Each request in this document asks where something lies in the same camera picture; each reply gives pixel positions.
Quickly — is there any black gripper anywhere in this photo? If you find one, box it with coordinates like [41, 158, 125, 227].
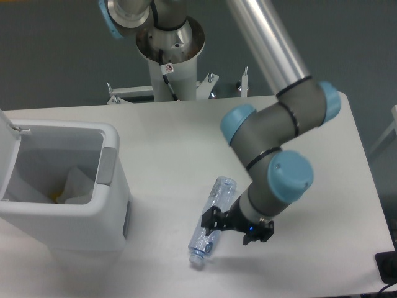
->
[201, 201, 274, 245]

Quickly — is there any crushed clear plastic bottle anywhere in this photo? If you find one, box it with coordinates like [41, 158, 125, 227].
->
[188, 176, 237, 268]

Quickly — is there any clear plastic wrapper bag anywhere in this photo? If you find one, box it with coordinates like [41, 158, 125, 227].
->
[55, 166, 94, 205]

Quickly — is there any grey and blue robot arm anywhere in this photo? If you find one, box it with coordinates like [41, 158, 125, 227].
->
[99, 1, 341, 244]

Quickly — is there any white open trash can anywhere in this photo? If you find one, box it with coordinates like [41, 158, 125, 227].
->
[1, 115, 130, 251]

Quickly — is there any yellow and blue trash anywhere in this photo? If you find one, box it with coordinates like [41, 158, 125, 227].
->
[49, 193, 61, 202]

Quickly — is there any black device at table edge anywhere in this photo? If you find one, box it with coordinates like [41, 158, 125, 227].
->
[375, 251, 396, 284]

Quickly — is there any white furniture leg at right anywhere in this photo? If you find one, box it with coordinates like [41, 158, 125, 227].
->
[368, 105, 396, 161]

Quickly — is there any white metal base frame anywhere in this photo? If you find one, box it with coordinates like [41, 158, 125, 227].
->
[106, 66, 251, 105]

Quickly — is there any black pedestal cable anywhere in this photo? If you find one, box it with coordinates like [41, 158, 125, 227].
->
[158, 48, 181, 102]

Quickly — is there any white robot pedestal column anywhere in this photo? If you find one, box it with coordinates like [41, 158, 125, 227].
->
[136, 16, 205, 85]

